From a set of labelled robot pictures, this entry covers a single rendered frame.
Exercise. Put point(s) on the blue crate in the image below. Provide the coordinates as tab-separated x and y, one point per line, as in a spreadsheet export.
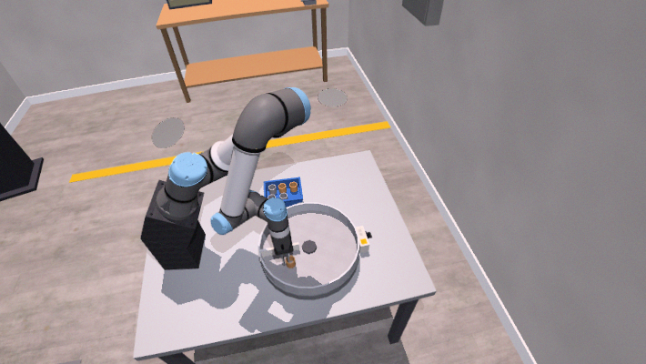
293	197

